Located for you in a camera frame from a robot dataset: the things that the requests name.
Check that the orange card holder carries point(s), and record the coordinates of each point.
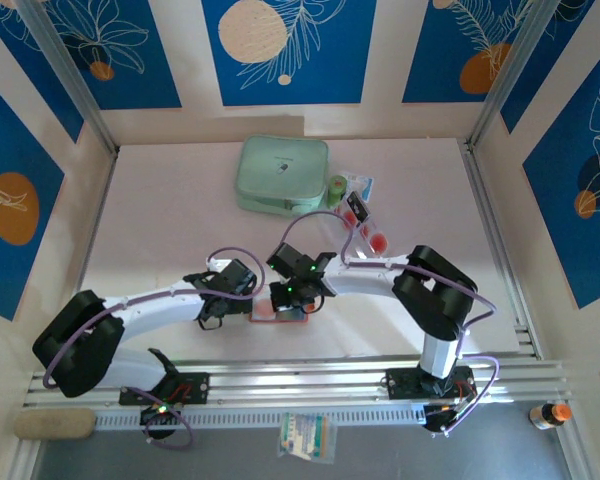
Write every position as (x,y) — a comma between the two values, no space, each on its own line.
(295,318)

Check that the white card with red circles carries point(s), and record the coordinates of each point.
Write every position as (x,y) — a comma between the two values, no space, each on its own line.
(265,311)
(350,218)
(378,243)

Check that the red sachet strip pack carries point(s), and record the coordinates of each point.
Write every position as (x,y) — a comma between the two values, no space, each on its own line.
(352,240)

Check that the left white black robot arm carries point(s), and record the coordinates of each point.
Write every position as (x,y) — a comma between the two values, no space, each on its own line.
(155,305)

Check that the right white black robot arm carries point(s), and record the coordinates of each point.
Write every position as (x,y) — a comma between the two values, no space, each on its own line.
(365,277)

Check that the black vip card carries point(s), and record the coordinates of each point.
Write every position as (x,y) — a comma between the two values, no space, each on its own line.
(356,205)

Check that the green tape roll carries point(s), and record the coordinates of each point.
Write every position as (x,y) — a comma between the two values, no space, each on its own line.
(337,190)

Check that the mint green zip pouch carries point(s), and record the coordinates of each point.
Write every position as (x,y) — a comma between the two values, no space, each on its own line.
(280,170)

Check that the white blue paper packet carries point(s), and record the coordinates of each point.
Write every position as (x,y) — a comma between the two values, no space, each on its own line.
(361,184)

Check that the clear bag of plasters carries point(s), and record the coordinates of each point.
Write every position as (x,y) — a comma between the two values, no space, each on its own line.
(305,435)

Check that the black controller board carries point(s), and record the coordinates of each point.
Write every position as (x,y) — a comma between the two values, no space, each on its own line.
(160,414)
(440,420)

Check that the beige foam block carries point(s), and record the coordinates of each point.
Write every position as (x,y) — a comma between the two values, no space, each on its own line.
(55,424)

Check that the brown bottle with orange cap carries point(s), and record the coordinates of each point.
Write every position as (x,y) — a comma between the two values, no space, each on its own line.
(545,417)

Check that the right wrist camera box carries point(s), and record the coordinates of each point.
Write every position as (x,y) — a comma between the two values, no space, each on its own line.
(287,258)

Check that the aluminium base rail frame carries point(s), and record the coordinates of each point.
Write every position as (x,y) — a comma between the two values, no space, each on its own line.
(300,380)

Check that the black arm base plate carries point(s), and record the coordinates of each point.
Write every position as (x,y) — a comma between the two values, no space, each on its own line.
(397,384)
(197,387)

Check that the aluminium side rail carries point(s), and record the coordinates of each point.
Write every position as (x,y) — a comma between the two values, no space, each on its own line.
(97,220)
(475,175)

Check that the aluminium corner post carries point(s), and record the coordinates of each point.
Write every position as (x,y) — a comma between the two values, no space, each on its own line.
(513,75)
(72,75)

